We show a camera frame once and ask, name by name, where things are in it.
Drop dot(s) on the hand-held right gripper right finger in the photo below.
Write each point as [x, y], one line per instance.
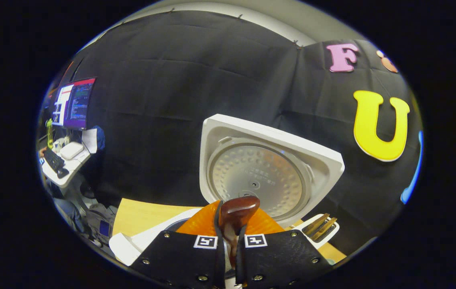
[280, 257]

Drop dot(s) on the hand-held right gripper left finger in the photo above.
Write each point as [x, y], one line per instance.
[180, 257]

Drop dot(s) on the brown wooden spoon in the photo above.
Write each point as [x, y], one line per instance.
[238, 210]

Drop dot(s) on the white rice cooker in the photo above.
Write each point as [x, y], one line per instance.
[260, 176]

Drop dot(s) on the brown bread slices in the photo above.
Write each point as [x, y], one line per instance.
[318, 226]

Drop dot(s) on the white toaster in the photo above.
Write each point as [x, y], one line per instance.
[330, 237]

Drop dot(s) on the grey bag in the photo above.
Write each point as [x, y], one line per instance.
[99, 214]

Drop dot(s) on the black backdrop cloth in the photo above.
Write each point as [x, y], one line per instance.
[151, 120]

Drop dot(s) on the white office desk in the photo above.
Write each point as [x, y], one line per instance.
[73, 166]

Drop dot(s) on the black computer mouse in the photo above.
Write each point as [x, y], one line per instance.
[63, 173]

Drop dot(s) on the white paper sheet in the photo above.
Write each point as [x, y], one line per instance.
[89, 140]

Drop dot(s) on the flat white box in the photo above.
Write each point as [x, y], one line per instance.
[71, 150]

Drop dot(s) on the black keyboard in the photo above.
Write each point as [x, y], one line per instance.
[53, 159]

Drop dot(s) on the yellow-green drink bottle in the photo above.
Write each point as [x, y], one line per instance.
[49, 134]

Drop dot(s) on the computer monitor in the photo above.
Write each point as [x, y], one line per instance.
[77, 102]

